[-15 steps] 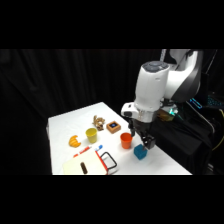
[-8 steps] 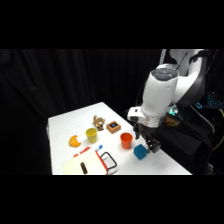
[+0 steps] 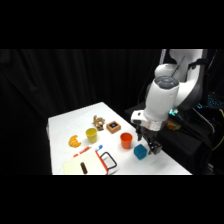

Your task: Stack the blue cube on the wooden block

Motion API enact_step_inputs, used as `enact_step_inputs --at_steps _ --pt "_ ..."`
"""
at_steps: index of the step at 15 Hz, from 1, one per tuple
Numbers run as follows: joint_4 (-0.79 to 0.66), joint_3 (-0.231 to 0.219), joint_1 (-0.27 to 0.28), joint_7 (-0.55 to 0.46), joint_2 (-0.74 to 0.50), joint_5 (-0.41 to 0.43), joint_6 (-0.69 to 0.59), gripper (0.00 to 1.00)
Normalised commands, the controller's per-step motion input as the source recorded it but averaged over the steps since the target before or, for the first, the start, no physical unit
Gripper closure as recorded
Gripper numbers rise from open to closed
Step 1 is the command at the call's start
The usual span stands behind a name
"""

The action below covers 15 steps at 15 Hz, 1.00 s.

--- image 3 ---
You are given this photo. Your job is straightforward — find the wooden block with blue dot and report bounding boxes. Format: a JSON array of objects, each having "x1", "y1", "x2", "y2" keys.
[{"x1": 106, "y1": 120, "x2": 122, "y2": 135}]

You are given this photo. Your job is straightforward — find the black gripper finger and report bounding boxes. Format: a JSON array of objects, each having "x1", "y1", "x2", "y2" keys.
[
  {"x1": 135, "y1": 127, "x2": 144, "y2": 142},
  {"x1": 147, "y1": 140, "x2": 163, "y2": 156}
]

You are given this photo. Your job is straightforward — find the black cloth covered stand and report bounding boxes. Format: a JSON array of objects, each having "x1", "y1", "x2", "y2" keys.
[{"x1": 123, "y1": 101, "x2": 215, "y2": 176}]

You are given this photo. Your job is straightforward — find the red marker pen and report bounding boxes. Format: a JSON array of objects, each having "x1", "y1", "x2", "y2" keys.
[{"x1": 72, "y1": 145, "x2": 93, "y2": 159}]

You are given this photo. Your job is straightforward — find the yellow cup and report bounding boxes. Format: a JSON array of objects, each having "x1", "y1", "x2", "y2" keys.
[{"x1": 85, "y1": 127, "x2": 99, "y2": 144}]

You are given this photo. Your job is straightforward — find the orange cup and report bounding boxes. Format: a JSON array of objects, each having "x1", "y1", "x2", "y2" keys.
[{"x1": 119, "y1": 132, "x2": 134, "y2": 150}]

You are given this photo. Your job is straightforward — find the yellow cable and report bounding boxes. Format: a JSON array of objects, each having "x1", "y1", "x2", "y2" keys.
[{"x1": 211, "y1": 107, "x2": 224, "y2": 152}]

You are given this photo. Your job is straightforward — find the cream notebook with red edge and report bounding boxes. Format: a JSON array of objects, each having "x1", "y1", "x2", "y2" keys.
[{"x1": 62, "y1": 147, "x2": 109, "y2": 176}]

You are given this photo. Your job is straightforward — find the tan wrist camera mount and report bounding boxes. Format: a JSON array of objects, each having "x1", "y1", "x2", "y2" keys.
[{"x1": 165, "y1": 118, "x2": 182, "y2": 132}]

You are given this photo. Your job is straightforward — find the blue cube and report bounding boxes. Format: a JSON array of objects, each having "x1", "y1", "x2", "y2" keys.
[{"x1": 133, "y1": 143, "x2": 149, "y2": 161}]

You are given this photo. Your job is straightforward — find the white box with black handle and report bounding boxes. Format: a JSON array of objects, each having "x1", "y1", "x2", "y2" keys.
[{"x1": 99, "y1": 151, "x2": 119, "y2": 175}]

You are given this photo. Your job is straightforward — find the green base light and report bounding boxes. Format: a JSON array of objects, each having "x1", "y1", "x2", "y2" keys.
[{"x1": 168, "y1": 107, "x2": 179, "y2": 117}]

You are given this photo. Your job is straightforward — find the tan toy giraffe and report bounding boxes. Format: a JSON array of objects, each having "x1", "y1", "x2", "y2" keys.
[{"x1": 92, "y1": 115, "x2": 106, "y2": 132}]

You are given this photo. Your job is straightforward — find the orange toy croissant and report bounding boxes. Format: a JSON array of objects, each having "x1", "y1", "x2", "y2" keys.
[{"x1": 68, "y1": 134, "x2": 82, "y2": 148}]

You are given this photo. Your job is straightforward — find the black curtain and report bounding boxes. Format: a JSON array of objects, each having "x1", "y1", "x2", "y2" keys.
[{"x1": 0, "y1": 49, "x2": 224, "y2": 176}]

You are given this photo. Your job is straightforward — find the brown cylinder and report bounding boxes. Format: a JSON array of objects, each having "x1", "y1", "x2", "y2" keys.
[{"x1": 80, "y1": 161, "x2": 89, "y2": 175}]

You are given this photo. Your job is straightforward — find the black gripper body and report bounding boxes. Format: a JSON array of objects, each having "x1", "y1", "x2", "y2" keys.
[{"x1": 135, "y1": 121, "x2": 158, "y2": 146}]

